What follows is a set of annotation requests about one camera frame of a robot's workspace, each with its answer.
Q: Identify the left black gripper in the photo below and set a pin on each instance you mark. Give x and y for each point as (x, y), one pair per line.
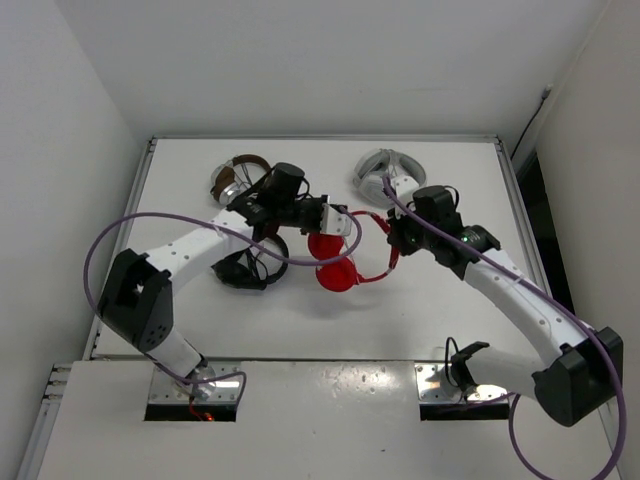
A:
(317, 202)

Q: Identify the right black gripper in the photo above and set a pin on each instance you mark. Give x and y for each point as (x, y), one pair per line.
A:
(395, 235)

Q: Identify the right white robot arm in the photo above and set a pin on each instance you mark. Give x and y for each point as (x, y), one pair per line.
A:
(577, 368)

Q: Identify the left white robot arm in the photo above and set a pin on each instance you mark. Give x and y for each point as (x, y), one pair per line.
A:
(137, 301)

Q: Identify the white grey headphones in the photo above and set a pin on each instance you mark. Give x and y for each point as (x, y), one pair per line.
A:
(373, 166)

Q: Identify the black headphones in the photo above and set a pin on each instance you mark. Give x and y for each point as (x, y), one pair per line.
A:
(246, 271)

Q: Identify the brown silver headphones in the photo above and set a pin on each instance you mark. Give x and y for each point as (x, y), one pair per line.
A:
(232, 178)

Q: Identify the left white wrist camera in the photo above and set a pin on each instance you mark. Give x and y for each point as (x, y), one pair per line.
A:
(337, 220)

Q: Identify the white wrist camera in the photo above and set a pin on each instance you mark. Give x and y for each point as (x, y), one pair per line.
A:
(404, 186)
(337, 220)

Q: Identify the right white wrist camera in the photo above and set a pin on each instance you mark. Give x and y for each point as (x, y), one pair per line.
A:
(404, 186)

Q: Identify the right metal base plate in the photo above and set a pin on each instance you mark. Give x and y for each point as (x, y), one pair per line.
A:
(435, 390)

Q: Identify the metal base plate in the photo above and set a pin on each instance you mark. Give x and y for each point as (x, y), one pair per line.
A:
(223, 389)
(435, 390)

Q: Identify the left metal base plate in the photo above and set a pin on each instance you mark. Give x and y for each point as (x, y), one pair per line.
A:
(223, 389)

